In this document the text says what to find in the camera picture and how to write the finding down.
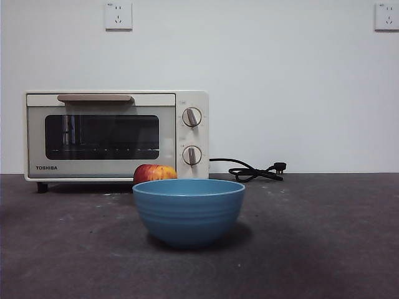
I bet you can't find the black power cord with plug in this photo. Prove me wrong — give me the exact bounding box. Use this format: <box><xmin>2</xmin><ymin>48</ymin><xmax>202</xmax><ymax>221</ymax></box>
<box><xmin>209</xmin><ymin>158</ymin><xmax>288</xmax><ymax>183</ymax></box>

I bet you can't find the cream toaster oven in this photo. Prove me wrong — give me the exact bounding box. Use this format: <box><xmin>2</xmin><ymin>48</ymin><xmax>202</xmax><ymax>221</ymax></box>
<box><xmin>24</xmin><ymin>90</ymin><xmax>210</xmax><ymax>194</ymax></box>

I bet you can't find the red yellow apple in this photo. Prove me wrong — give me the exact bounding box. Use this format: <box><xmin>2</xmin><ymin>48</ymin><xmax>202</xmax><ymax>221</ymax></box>
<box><xmin>133</xmin><ymin>164</ymin><xmax>178</xmax><ymax>184</ymax></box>

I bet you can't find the glass oven door beige handle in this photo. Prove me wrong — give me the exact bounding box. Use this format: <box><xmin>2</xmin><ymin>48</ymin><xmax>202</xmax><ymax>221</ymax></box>
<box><xmin>26</xmin><ymin>93</ymin><xmax>177</xmax><ymax>179</ymax></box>

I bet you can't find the beige oven knob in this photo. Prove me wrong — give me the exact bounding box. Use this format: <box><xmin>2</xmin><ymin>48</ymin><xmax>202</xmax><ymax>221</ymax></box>
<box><xmin>181</xmin><ymin>107</ymin><xmax>203</xmax><ymax>128</ymax></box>
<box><xmin>181</xmin><ymin>145</ymin><xmax>203</xmax><ymax>166</ymax></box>

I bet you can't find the white wall socket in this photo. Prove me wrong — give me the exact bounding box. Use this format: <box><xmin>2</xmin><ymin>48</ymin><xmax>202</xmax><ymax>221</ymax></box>
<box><xmin>105</xmin><ymin>2</ymin><xmax>133</xmax><ymax>31</ymax></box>
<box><xmin>374</xmin><ymin>2</ymin><xmax>399</xmax><ymax>31</ymax></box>

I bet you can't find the blue ribbed bowl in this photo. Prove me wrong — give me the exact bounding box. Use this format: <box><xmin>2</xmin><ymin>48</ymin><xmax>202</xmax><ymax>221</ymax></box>
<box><xmin>132</xmin><ymin>179</ymin><xmax>246</xmax><ymax>250</ymax></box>

